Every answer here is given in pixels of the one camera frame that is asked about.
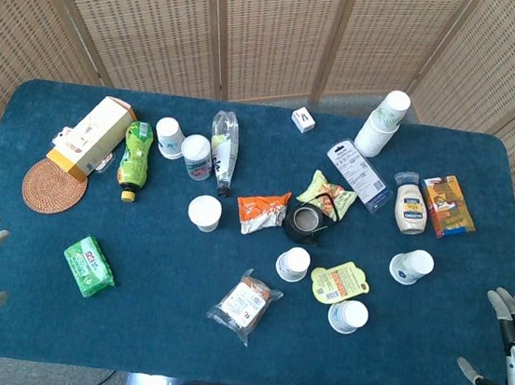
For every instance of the plain white paper cup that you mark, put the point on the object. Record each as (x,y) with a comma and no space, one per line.
(204,212)

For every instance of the orange and yellow food box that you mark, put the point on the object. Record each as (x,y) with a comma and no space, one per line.
(448,206)

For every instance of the clear blister pack blue card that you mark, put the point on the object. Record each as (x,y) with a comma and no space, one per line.
(358,174)

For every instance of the green snack packet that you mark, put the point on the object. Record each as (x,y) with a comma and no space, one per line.
(328,194)

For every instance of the green tissue pack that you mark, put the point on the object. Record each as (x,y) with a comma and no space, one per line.
(88,266)

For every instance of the cream mayonnaise squeeze bottle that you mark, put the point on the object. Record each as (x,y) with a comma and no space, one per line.
(410,204)

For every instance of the round woven brown coaster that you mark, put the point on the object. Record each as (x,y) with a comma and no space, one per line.
(51,190)

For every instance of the woven bamboo folding screen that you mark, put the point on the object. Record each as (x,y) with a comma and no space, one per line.
(277,30)

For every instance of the white wet wipe canister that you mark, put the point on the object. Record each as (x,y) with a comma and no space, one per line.
(197,157)

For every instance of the blue table cloth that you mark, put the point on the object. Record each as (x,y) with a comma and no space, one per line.
(166,322)

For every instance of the green tea bottle yellow cap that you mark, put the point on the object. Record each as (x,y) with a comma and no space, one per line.
(135,159)

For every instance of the small white cardboard box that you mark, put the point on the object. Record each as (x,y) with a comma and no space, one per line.
(303,119)

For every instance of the white paper cup blue print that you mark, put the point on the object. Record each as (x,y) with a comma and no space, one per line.
(348,316)
(169,138)
(410,266)
(294,263)

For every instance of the clear plastic water bottle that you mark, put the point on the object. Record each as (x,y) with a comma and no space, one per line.
(224,151)

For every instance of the stack of white paper cups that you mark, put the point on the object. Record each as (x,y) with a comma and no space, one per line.
(380,128)

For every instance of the black cast iron teapot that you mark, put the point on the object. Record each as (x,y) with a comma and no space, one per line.
(303,224)

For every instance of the orange and white snack packet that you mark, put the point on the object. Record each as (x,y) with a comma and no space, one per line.
(259,212)

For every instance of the yellow shaped pouch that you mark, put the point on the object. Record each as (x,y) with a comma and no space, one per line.
(339,282)

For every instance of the cream and orange carton box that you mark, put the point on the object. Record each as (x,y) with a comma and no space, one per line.
(95,137)

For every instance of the clear wrapped bread packet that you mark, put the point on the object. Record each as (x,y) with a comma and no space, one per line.
(244,306)

